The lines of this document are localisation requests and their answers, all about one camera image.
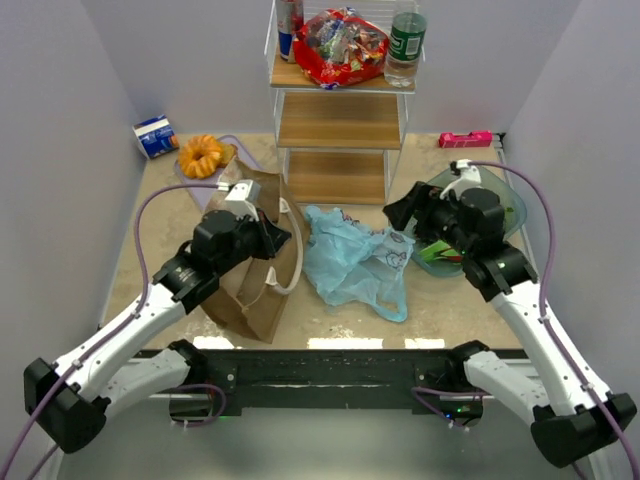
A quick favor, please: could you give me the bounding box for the red bull can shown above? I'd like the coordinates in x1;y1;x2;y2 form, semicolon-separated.
275;0;304;63

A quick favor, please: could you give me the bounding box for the black base frame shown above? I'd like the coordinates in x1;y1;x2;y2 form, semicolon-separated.
170;340;484;426

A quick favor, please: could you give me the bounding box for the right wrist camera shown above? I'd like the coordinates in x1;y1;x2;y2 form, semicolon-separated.
440;159;481;200

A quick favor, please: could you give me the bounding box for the pink box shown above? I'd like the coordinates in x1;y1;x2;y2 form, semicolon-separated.
438;130;493;148

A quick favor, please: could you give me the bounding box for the lavender cutting board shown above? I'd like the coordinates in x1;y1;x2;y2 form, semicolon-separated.
173;134;261;214

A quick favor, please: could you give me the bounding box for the glazed bundt cake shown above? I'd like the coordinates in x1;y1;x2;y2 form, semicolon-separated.
178;134;221;179

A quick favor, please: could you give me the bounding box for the brown paper grocery bag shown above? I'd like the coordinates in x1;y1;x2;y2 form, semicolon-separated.
199;156;312;345

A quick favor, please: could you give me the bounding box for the bread slice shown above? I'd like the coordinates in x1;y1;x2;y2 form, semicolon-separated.
218;142;238;168

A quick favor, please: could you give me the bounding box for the purple cable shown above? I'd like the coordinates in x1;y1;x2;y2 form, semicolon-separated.
409;160;640;480
0;181;231;480

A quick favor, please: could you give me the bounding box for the light blue plastic bag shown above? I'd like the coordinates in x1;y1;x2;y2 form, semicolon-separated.
303;206;414;323

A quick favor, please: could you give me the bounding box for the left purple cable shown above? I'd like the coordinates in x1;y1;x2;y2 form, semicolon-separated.
0;181;231;480

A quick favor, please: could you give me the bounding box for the green label water bottle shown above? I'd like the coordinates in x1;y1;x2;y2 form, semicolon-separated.
384;10;427;88

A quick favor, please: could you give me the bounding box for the white wire wooden shelf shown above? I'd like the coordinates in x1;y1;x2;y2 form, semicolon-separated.
264;10;416;205

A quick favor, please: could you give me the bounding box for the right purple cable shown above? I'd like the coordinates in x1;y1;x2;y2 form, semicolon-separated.
409;160;640;480

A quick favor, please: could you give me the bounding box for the blue white milk carton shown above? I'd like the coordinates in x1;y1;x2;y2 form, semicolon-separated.
132;115;180;160

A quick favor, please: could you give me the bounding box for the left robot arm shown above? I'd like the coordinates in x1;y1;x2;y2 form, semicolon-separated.
24;210;302;454

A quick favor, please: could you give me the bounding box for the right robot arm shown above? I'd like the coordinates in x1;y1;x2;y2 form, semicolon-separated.
383;182;637;468

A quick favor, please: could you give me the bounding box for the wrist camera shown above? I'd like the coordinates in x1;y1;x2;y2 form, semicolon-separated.
217;179;261;222
440;159;481;200

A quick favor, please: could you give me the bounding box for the clear green food container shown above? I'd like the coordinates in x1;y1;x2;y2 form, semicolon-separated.
405;166;527;278

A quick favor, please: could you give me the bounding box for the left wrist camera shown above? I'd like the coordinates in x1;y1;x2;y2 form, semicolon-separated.
217;179;261;222

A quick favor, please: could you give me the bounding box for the red candy bag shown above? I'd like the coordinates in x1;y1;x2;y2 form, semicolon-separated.
292;7;390;90

